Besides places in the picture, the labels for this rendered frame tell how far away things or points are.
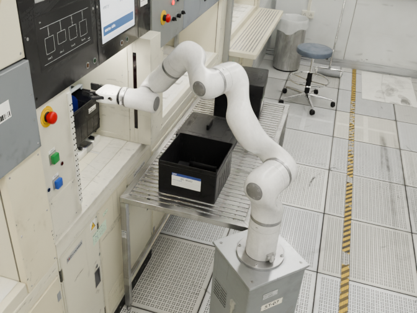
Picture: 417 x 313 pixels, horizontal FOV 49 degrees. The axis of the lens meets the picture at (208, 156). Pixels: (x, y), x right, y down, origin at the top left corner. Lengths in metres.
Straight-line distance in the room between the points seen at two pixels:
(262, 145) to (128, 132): 0.88
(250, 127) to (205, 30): 2.01
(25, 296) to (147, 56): 1.08
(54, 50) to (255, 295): 1.10
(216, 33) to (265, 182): 2.11
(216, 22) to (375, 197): 1.78
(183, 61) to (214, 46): 1.88
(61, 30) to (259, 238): 0.98
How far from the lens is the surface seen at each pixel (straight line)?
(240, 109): 1.56
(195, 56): 1.60
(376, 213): 3.54
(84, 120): 2.12
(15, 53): 1.33
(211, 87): 1.51
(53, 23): 1.46
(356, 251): 3.16
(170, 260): 2.86
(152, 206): 2.04
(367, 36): 6.11
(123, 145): 2.26
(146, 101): 1.88
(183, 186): 2.05
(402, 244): 3.35
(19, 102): 1.35
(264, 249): 1.76
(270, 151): 1.62
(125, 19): 1.90
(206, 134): 2.38
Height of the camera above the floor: 2.02
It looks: 32 degrees down
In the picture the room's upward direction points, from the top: 4 degrees clockwise
